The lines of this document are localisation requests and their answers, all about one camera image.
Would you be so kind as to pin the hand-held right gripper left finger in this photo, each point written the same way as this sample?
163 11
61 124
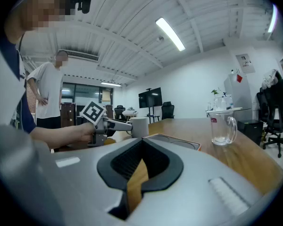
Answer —
73 185

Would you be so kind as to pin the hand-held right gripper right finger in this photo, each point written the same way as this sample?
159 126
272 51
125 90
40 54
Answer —
191 196

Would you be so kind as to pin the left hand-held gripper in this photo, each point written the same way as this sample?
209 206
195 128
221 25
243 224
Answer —
93 113

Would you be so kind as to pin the grey ceramic mug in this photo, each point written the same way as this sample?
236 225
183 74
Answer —
139 127

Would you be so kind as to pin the clear glass mug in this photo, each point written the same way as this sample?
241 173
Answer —
220 128

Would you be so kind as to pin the person's left forearm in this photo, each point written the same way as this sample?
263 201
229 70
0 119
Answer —
61 134

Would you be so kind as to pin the black office chair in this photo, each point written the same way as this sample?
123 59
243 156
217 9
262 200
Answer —
119 113
277 107
167 109

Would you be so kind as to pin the black television stand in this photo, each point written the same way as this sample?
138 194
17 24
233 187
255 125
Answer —
153 114

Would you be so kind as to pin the black television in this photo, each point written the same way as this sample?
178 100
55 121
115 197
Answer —
150 98

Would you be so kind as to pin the long ceiling light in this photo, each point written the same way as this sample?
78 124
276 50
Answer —
110 84
272 18
170 34

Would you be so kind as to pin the orange tray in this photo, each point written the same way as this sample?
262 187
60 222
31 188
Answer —
179 143

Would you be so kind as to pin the dark brown cabinet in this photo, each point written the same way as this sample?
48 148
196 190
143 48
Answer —
68 115

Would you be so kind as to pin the ceiling air vent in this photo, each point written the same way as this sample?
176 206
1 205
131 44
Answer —
80 55

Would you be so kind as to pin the black cabinet box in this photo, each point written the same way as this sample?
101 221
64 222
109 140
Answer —
250 131

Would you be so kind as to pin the white desk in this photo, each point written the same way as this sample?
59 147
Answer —
224 109

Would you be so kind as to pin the smoke detector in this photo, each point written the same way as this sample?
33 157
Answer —
160 39

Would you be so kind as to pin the green potted plant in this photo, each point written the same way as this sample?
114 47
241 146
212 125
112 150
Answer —
216 92

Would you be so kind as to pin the grey refrigerator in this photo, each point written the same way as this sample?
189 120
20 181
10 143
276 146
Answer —
238 93

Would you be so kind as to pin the person's navy and white shirt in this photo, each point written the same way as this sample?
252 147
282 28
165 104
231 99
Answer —
4 91

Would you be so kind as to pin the grey electrical panel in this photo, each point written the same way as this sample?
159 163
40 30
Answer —
245 63

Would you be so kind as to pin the person's head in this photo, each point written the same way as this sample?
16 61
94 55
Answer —
37 8

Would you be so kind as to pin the black head-worn camera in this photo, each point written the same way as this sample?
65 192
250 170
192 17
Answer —
85 0

